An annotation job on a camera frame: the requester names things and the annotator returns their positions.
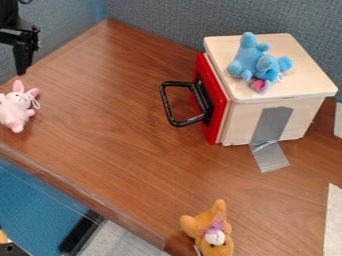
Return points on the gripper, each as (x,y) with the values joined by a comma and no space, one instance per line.
(20,36)

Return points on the pink plush bunny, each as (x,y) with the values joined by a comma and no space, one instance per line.
(15,106)

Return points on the blue plush animal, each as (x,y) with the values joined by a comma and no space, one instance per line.
(254,61)

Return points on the orange plush animal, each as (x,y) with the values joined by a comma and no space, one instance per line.
(209,230)

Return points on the grey tape strip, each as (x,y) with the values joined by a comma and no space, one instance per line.
(270,133)

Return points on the cabinet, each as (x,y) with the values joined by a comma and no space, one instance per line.
(289,76)

